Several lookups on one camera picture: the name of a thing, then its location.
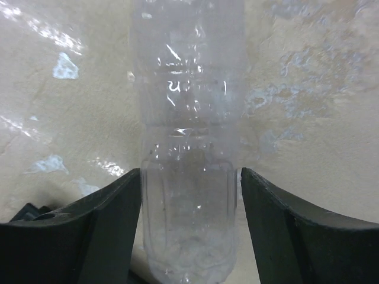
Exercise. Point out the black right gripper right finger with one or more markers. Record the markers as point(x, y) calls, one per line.
point(295, 241)

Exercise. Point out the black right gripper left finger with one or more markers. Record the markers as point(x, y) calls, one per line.
point(88, 241)

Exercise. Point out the clear plastic bottle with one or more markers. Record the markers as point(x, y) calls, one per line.
point(190, 64)

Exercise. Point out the black white chessboard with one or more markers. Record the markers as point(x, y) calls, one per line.
point(29, 212)

